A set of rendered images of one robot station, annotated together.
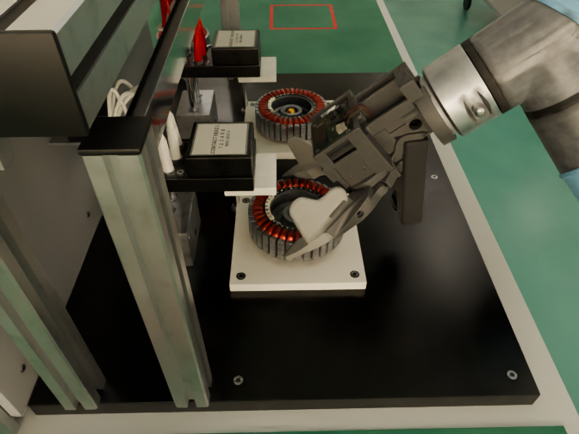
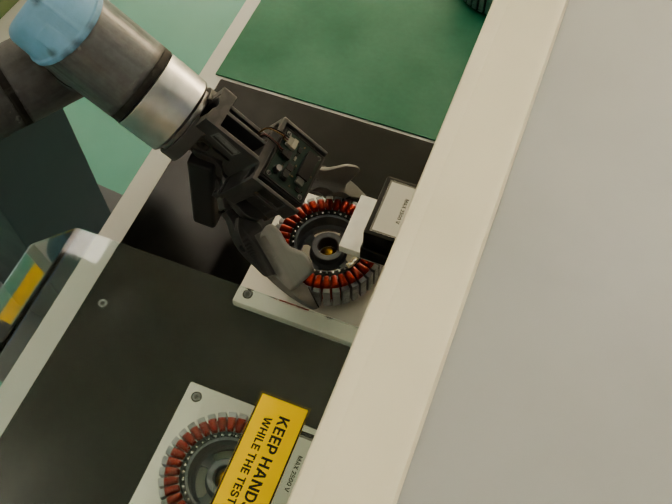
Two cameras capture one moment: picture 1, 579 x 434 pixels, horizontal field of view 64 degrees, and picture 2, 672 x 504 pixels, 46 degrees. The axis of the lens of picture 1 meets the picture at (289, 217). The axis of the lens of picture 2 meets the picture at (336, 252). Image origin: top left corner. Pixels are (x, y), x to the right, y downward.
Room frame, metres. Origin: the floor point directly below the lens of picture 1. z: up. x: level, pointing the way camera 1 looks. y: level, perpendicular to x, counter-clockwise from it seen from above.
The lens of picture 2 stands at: (0.75, 0.15, 1.49)
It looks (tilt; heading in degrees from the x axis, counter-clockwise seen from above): 60 degrees down; 202
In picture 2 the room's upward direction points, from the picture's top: straight up
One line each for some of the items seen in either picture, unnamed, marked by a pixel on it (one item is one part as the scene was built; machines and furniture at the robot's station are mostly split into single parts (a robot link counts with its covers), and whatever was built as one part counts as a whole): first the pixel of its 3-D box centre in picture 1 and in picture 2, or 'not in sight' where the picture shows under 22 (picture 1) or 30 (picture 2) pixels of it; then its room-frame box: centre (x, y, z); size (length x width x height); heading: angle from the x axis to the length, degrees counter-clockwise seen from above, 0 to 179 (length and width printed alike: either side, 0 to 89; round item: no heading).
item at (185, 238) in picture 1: (173, 226); not in sight; (0.39, 0.14, 0.80); 0.07 x 0.05 x 0.06; 1
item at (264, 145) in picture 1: (291, 127); not in sight; (0.63, 0.00, 0.78); 0.15 x 0.15 x 0.01; 1
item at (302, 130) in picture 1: (291, 114); not in sight; (0.63, 0.00, 0.80); 0.11 x 0.11 x 0.04
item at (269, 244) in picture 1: (296, 217); (328, 249); (0.39, -0.01, 0.81); 0.11 x 0.11 x 0.04
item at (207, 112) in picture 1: (198, 117); not in sight; (0.63, 0.14, 0.80); 0.07 x 0.05 x 0.06; 1
